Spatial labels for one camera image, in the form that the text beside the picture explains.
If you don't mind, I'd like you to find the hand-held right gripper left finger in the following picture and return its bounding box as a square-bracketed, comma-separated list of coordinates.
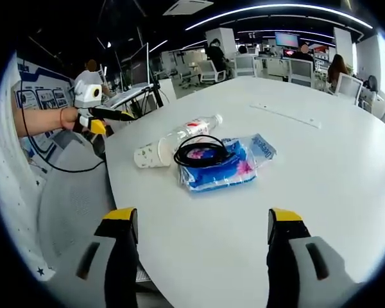
[47, 207, 139, 308]

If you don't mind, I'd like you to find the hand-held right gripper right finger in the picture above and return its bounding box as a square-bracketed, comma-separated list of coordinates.
[266, 207, 363, 308]

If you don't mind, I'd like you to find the white printed paper cup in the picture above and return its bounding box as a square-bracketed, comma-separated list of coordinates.
[133, 137, 173, 169]

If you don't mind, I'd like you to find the clear plastic water bottle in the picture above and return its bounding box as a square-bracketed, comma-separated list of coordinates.
[162, 114, 224, 149]

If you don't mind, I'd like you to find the blue floral tissue packet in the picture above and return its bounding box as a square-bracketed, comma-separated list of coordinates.
[177, 132, 278, 193]

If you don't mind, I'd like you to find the person's left hand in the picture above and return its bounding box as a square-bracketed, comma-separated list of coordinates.
[58, 107, 81, 130]

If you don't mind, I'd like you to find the tilted monitor on stand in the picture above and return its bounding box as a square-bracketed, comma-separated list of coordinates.
[129, 42, 150, 87]

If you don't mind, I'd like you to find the white table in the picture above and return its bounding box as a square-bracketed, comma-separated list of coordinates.
[104, 75, 385, 308]

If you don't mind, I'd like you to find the person's white starred clothing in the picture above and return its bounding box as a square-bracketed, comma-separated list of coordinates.
[0, 64, 57, 283]

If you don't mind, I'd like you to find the white office chair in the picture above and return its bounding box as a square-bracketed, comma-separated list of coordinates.
[334, 72, 364, 105]
[197, 60, 227, 85]
[234, 55, 258, 78]
[288, 58, 314, 88]

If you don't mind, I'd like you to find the computer monitor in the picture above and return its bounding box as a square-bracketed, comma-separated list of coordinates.
[274, 31, 300, 48]

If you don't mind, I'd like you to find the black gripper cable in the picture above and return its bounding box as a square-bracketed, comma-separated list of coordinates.
[20, 108, 107, 174]

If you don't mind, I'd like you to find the wall poster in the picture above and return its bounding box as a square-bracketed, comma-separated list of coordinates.
[13, 60, 74, 161]

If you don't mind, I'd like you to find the white table cable cover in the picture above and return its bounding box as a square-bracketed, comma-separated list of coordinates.
[248, 102, 322, 130]

